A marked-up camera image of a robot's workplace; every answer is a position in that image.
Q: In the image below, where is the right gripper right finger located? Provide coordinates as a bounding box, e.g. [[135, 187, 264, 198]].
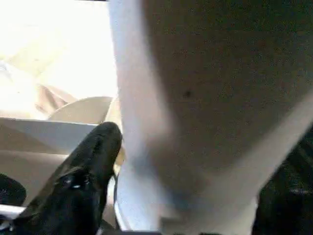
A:
[[251, 141, 313, 235]]

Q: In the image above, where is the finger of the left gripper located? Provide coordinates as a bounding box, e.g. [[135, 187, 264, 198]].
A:
[[0, 173, 27, 207]]

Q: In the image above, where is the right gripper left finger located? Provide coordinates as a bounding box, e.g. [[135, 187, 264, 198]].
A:
[[12, 121, 123, 235]]

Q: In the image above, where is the white plastic stool seat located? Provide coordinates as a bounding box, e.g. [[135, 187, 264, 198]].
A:
[[0, 0, 128, 214]]

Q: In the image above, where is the white plastic table leg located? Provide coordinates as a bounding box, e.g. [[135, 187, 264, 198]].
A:
[[107, 0, 313, 235]]

